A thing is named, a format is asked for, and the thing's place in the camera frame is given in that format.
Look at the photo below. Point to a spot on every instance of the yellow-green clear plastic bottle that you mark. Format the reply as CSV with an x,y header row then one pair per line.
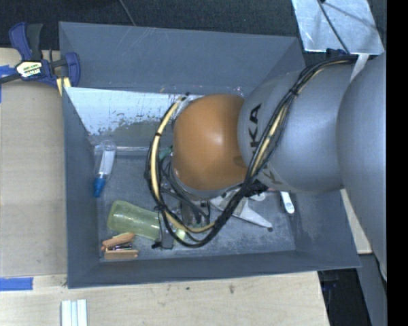
x,y
132,220

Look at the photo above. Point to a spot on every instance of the silver metal scissors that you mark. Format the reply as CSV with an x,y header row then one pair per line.
x,y
250,216

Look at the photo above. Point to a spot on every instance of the brown sunglasses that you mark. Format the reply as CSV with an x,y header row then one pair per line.
x,y
119,239

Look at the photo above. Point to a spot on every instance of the white plastic piece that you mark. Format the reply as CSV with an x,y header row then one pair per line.
x,y
287,203

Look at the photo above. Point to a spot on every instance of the clear bottle with blue cap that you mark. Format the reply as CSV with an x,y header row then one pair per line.
x,y
106,161

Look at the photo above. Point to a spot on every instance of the pale wood board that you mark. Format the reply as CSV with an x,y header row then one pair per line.
x,y
30,168

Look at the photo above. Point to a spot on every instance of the grey metal bin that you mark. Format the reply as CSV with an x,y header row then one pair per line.
x,y
129,59

